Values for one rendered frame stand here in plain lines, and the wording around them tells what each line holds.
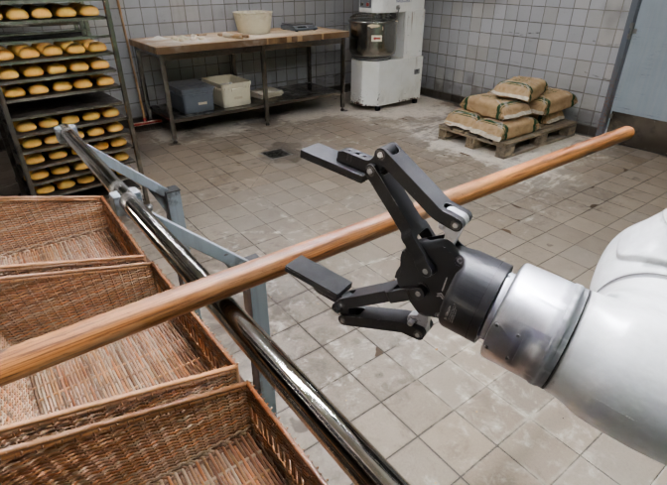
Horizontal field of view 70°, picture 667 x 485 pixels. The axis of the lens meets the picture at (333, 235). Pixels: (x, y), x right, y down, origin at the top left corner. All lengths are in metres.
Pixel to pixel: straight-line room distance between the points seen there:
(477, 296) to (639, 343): 0.11
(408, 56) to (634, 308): 5.91
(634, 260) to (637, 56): 4.93
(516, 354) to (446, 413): 1.62
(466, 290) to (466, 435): 1.58
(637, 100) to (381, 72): 2.63
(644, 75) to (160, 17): 4.74
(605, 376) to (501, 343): 0.07
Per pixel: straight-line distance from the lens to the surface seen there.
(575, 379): 0.40
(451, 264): 0.42
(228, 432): 1.15
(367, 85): 5.94
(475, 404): 2.07
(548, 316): 0.40
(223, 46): 5.05
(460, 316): 0.41
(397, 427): 1.94
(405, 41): 6.17
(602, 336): 0.40
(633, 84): 5.43
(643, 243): 0.52
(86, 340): 0.50
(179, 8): 5.78
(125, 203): 0.84
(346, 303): 0.50
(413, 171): 0.42
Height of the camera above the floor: 1.50
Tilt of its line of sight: 29 degrees down
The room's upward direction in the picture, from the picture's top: straight up
